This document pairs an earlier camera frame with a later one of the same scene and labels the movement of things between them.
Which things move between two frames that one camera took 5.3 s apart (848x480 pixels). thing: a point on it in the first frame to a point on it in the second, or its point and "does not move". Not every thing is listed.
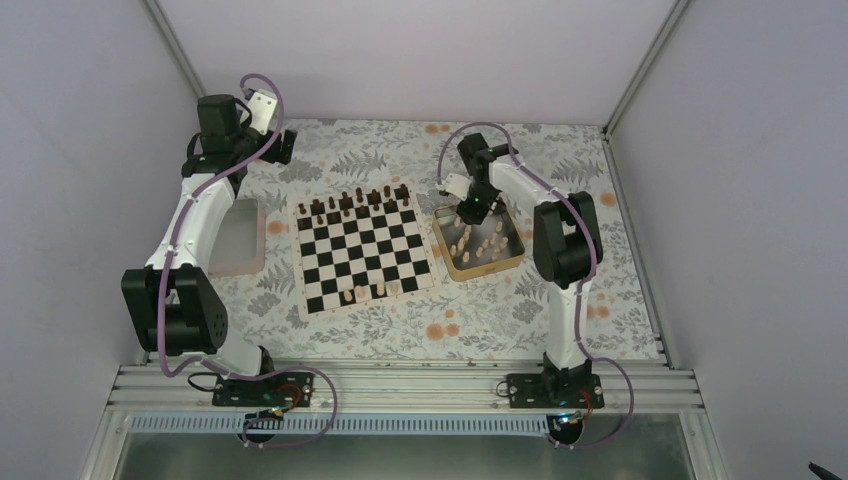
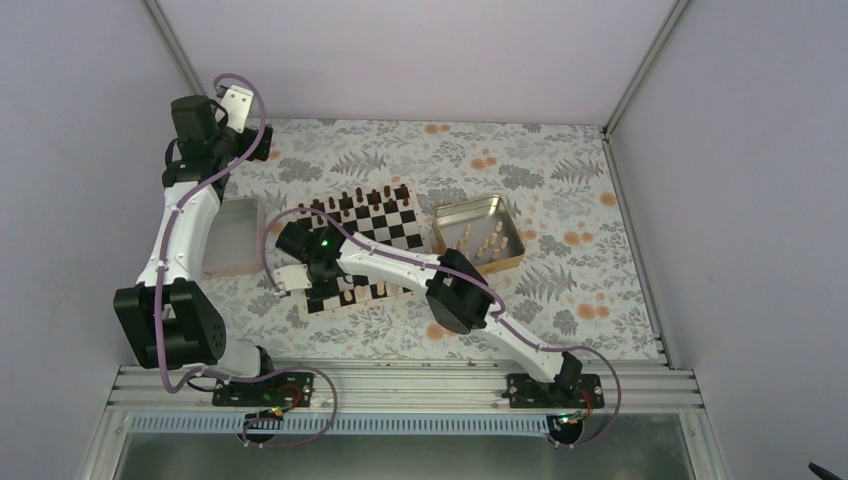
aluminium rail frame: (399, 389) does not move
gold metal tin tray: (470, 249) does not move
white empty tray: (240, 246) does not move
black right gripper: (476, 216) to (328, 291)
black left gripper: (272, 155) to (262, 150)
